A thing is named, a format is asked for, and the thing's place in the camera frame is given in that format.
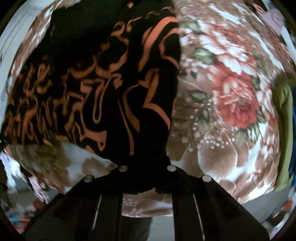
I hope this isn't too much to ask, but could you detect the pink cloth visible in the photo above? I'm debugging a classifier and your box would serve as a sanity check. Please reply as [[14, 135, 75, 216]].
[[262, 7, 288, 33]]

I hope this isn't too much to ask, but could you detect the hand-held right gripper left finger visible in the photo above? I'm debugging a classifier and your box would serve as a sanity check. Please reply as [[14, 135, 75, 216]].
[[24, 165, 129, 241]]

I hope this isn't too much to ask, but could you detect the floral blanket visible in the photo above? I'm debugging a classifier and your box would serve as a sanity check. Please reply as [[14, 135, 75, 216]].
[[0, 0, 290, 218]]

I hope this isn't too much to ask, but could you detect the blue shirt with white letters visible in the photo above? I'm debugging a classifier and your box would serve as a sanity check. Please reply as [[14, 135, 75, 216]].
[[289, 160, 296, 186]]

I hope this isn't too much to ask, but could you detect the green cloth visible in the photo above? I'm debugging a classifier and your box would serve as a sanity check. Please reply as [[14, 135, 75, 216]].
[[272, 83, 295, 192]]

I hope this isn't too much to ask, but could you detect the black hoodie with orange print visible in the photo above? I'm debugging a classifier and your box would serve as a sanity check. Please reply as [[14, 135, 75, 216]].
[[0, 0, 181, 195]]

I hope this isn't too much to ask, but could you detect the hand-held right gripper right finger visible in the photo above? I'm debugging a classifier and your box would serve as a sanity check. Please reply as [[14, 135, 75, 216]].
[[157, 162, 271, 241]]

